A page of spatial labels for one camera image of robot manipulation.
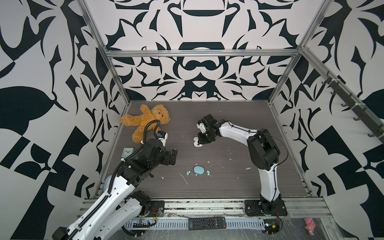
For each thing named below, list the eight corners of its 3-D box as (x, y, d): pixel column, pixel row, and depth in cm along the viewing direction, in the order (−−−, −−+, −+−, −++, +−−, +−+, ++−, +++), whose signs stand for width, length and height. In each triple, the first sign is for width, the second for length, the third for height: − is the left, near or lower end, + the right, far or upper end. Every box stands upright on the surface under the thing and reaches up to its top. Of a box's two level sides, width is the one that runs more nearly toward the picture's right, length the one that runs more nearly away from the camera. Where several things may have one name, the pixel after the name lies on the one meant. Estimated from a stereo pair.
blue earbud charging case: (193, 174, 87) (193, 172, 85) (193, 167, 90) (193, 165, 88) (204, 174, 87) (204, 172, 85) (203, 167, 90) (204, 165, 88)
